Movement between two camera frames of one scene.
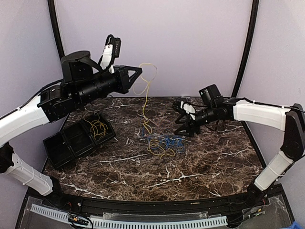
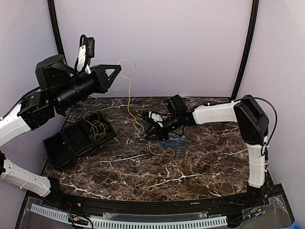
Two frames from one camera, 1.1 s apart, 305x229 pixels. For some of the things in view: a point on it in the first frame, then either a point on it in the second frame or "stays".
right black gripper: x=189 y=127 -> x=160 y=133
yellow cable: x=147 y=125 -> x=129 y=93
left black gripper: x=125 y=81 -> x=103 y=81
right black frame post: x=255 y=16 stays
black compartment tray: x=64 y=146 stays
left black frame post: x=51 y=6 stays
